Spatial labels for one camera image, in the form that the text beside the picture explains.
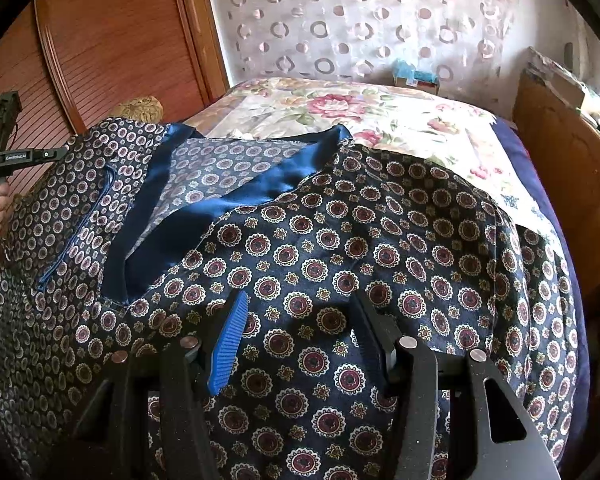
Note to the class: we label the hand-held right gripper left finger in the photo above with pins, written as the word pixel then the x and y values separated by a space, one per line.
pixel 227 345

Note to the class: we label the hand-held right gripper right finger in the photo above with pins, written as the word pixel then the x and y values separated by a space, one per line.
pixel 380 335

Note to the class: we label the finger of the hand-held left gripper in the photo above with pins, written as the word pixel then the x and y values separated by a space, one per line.
pixel 50 153

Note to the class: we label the navy medallion print pajama shirt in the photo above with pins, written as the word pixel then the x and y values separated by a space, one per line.
pixel 330 240

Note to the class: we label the gold patterned folded blanket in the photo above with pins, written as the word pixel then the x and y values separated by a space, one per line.
pixel 137 108

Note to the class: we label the wooden wardrobe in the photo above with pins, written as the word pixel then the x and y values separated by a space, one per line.
pixel 110 45

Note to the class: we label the white blue floral bedsheet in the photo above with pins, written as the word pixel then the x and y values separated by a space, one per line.
pixel 517 202

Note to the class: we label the pink rose floral bedsheet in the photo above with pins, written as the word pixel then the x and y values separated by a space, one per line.
pixel 380 110

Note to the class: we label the navy blue blanket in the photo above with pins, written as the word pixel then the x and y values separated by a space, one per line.
pixel 540 160

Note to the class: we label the long wooden cabinet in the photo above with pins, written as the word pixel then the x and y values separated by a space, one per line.
pixel 565 160

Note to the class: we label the blue bag on nightstand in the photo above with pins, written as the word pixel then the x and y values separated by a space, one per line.
pixel 416 77

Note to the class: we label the circle pattern sheer curtain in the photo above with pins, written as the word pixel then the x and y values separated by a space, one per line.
pixel 380 15

